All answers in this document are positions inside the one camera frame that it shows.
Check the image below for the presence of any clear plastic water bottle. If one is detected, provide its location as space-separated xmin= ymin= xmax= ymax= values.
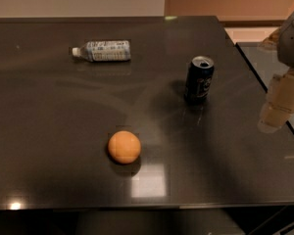
xmin=72 ymin=40 xmax=131 ymax=62

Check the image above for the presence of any orange fruit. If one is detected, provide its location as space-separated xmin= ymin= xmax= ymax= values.
xmin=108 ymin=131 xmax=141 ymax=165

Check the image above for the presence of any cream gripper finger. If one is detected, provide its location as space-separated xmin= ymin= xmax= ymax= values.
xmin=259 ymin=28 xmax=280 ymax=51
xmin=258 ymin=68 xmax=294 ymax=133

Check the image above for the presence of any dark side table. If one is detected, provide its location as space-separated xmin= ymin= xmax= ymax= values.
xmin=236 ymin=42 xmax=294 ymax=134

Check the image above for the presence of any dark blue pepsi can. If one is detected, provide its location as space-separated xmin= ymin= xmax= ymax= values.
xmin=184 ymin=56 xmax=215 ymax=104

